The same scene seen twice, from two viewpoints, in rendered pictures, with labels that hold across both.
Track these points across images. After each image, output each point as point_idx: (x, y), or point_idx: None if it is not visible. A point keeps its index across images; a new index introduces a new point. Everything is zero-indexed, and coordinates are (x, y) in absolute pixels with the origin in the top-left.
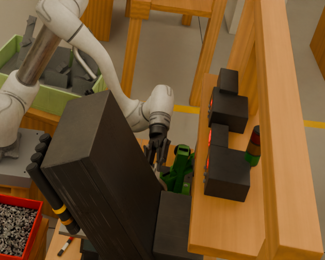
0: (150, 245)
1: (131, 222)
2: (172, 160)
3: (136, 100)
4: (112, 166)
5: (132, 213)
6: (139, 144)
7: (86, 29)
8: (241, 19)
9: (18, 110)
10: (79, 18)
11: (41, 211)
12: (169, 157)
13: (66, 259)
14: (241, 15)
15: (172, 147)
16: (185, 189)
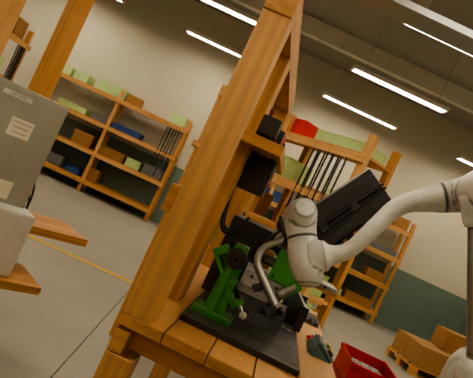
0: (277, 229)
1: None
2: (203, 338)
3: (325, 243)
4: (337, 188)
5: None
6: (256, 372)
7: (433, 184)
8: (269, 75)
9: (453, 364)
10: (458, 199)
11: (346, 375)
12: (208, 343)
13: (307, 331)
14: (267, 73)
15: (203, 348)
16: (198, 304)
